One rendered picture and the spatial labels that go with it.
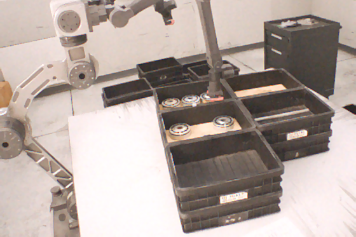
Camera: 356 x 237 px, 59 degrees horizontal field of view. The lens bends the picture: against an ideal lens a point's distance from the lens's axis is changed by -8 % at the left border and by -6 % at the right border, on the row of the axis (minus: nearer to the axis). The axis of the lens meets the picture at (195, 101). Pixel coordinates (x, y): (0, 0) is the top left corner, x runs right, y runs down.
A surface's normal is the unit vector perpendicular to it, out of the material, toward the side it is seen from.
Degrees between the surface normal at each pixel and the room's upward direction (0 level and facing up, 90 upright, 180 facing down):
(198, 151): 90
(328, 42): 90
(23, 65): 90
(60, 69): 90
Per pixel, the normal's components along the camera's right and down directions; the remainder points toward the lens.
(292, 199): -0.08, -0.89
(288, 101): 0.20, 0.42
